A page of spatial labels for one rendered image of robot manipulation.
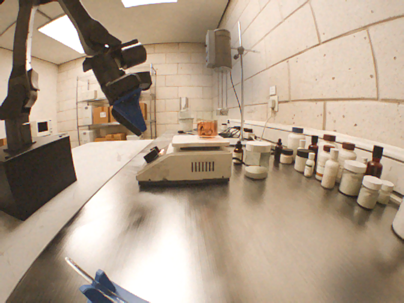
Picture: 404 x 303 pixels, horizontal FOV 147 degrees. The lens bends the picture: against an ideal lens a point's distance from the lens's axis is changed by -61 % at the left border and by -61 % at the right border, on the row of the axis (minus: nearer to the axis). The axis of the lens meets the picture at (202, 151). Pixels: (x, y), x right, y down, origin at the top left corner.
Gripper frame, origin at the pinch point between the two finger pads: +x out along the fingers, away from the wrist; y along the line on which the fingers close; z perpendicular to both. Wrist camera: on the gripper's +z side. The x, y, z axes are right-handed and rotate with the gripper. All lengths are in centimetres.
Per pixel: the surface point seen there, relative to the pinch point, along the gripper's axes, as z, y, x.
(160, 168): -1.5, -4.1, 11.1
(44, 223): -24.0, -10.4, 5.2
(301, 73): 66, -9, 12
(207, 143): 8.2, -7.9, 11.8
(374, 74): 48, -39, 16
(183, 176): 1.2, -5.3, 14.9
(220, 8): 165, 74, -93
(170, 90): 117, 220, -43
